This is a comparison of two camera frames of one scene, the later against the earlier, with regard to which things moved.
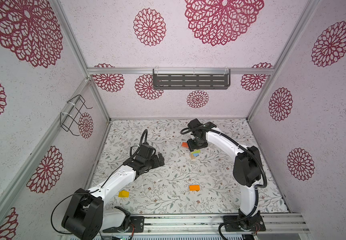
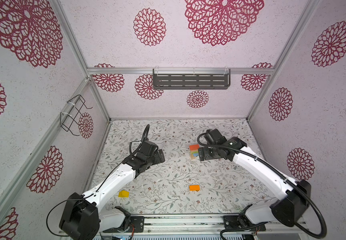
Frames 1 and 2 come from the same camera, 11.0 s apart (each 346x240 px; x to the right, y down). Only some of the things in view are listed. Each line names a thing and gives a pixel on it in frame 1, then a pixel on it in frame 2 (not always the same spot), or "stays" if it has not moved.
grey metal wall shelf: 191,78 stays
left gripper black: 157,163 stays
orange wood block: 194,187 stays
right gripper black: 191,147 -> 204,150
